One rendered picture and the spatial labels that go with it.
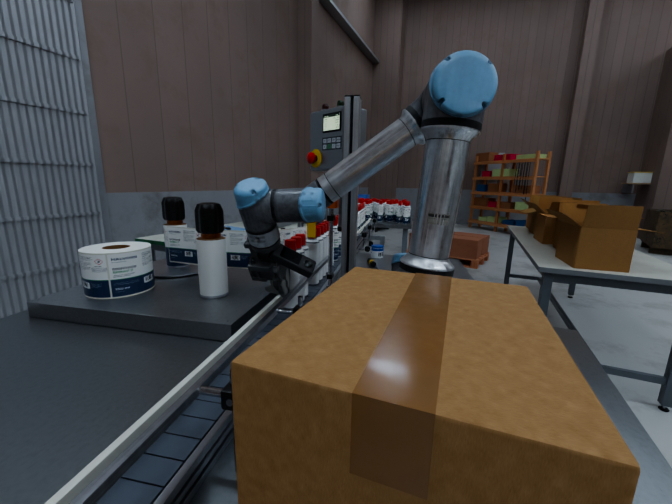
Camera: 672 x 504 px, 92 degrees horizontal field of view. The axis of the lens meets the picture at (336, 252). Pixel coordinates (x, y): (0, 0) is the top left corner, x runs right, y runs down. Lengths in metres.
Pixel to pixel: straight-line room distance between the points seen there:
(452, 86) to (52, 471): 0.88
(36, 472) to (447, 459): 0.60
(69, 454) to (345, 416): 0.55
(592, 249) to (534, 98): 9.39
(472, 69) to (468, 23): 11.44
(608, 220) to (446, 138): 1.76
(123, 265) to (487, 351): 1.08
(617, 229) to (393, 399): 2.23
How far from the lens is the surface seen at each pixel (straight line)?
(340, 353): 0.26
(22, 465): 0.74
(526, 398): 0.25
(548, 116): 11.49
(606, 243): 2.39
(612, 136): 11.73
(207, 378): 0.55
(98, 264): 1.21
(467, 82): 0.68
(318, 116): 1.13
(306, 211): 0.69
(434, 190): 0.68
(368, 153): 0.80
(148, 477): 0.55
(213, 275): 1.08
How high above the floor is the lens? 1.25
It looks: 12 degrees down
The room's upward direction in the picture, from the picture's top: 1 degrees clockwise
